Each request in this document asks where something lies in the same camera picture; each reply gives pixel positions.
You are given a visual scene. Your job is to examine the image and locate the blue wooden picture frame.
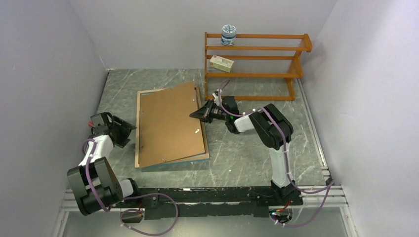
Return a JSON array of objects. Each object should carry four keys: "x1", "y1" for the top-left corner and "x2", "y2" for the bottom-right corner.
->
[{"x1": 134, "y1": 85, "x2": 210, "y2": 170}]

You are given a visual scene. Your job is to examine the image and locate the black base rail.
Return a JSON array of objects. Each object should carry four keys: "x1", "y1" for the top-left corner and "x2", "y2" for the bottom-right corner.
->
[{"x1": 116, "y1": 186, "x2": 303, "y2": 220}]

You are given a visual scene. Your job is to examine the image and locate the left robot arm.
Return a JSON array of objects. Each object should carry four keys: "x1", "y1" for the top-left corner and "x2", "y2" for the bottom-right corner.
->
[{"x1": 67, "y1": 112, "x2": 142, "y2": 216}]

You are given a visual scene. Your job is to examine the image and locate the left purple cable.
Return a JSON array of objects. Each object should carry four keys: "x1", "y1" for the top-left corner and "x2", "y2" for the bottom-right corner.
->
[{"x1": 81, "y1": 137, "x2": 179, "y2": 237}]

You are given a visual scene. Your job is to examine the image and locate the purple cable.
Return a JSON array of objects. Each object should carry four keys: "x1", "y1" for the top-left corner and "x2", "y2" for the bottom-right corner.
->
[
  {"x1": 216, "y1": 78, "x2": 336, "y2": 229},
  {"x1": 81, "y1": 137, "x2": 179, "y2": 237}
]

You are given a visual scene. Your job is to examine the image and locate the orange wooden shelf rack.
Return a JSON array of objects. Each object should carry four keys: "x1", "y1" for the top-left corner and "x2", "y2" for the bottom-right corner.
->
[{"x1": 204, "y1": 33, "x2": 313, "y2": 101}]

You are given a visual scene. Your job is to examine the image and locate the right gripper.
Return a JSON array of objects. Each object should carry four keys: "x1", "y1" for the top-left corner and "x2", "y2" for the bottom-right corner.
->
[{"x1": 189, "y1": 99, "x2": 229, "y2": 124}]

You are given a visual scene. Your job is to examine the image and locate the small white green box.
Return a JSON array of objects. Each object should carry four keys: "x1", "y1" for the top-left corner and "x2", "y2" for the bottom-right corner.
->
[{"x1": 209, "y1": 55, "x2": 234, "y2": 73}]

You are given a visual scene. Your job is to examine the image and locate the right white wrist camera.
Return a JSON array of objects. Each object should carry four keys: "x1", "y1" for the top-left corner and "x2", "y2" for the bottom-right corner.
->
[{"x1": 212, "y1": 90, "x2": 222, "y2": 105}]

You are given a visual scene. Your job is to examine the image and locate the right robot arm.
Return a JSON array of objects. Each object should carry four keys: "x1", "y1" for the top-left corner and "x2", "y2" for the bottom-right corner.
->
[{"x1": 189, "y1": 95, "x2": 301, "y2": 205}]

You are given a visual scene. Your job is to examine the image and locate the blue white ceramic jar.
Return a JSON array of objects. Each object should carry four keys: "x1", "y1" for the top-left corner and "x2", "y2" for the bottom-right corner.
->
[{"x1": 221, "y1": 24, "x2": 236, "y2": 46}]

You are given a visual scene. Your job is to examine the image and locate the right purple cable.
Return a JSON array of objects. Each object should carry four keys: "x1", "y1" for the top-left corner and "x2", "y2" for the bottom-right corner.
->
[{"x1": 216, "y1": 78, "x2": 336, "y2": 229}]

